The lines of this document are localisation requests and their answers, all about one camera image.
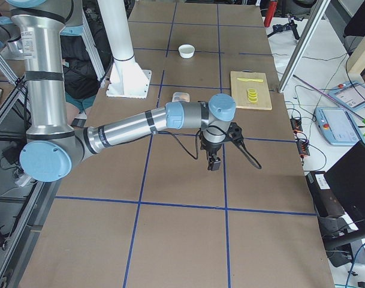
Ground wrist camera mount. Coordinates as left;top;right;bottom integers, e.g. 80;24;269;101
224;122;245;148

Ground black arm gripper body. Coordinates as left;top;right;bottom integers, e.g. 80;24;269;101
200;136;223;154

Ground near teach pendant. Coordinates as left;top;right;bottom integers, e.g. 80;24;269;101
315;107;363;146

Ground white paper bowl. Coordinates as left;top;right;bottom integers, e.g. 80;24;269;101
178;44;195;59

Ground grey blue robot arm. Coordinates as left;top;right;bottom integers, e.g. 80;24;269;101
0;16;23;61
10;1;240;182

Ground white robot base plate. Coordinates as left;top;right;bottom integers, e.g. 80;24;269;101
98;1;152;98

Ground wooden cutting board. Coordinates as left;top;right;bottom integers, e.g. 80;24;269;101
230;71;272;110

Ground person in black jacket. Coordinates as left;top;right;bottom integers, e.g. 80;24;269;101
61;17;111;118

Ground red cylinder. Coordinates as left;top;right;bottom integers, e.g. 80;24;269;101
264;0;277;28

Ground teach pendant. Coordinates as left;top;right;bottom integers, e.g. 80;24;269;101
315;107;363;146
328;81;365;112

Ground aluminium frame post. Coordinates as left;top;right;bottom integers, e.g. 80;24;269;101
277;0;330;93

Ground clear plastic egg box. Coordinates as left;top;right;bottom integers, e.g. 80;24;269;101
172;92;190;103

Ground black tripod rod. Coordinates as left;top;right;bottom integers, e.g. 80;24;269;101
267;14;304;40

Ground black computer monitor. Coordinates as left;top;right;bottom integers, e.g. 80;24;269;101
325;141;365;226

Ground far teach pendant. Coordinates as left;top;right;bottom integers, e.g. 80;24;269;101
328;81;365;112

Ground yellow plastic knife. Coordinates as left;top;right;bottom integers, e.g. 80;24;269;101
237;77;264;83

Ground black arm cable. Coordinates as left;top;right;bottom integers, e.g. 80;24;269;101
158;125;263;170

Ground green tipped reacher stick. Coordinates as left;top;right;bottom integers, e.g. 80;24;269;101
293;74;365;136

